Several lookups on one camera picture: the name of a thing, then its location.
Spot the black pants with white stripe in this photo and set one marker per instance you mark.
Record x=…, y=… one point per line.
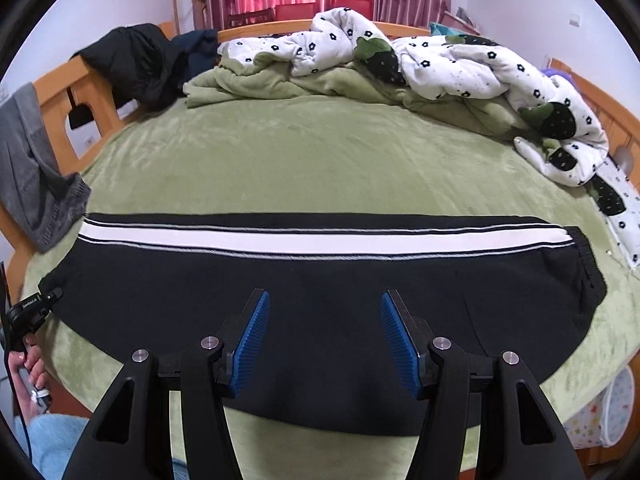
x=325, y=280

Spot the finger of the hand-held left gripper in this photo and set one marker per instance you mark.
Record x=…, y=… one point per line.
x=51, y=295

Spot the black jacket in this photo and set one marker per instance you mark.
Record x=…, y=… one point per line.
x=130, y=60

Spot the white floral quilt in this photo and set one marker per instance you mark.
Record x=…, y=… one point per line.
x=450, y=67

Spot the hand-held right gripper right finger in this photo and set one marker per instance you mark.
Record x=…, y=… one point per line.
x=400, y=347

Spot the red chair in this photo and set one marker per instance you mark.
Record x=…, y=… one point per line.
x=292, y=11
x=350, y=4

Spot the person's left hand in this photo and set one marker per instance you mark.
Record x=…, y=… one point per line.
x=32, y=362

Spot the wooden bed frame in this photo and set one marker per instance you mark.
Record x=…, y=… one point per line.
x=55, y=85

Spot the dark wooden chair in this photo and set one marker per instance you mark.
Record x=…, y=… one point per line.
x=250, y=17

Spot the grey garment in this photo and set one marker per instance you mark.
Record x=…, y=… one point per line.
x=30, y=160

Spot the purple cloth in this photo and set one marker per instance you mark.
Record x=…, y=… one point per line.
x=562, y=75

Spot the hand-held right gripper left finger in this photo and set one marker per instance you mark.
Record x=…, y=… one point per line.
x=250, y=345

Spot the dark blue garment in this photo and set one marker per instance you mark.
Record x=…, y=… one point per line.
x=197, y=50

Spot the crumpled green blanket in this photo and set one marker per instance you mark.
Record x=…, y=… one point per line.
x=250, y=85

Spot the white wall socket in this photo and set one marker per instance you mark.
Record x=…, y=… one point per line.
x=576, y=20

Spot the person's left forearm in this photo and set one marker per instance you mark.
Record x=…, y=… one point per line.
x=50, y=445

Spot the star-printed laundry basket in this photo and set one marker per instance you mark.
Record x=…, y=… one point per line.
x=610, y=410

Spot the teal cloth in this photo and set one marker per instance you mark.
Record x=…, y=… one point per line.
x=442, y=30

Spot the floral pillow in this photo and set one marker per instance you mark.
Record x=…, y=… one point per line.
x=625, y=230

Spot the wooden coat rack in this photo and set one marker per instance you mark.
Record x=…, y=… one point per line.
x=176, y=10

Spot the green bed sheet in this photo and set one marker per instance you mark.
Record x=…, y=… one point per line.
x=310, y=160

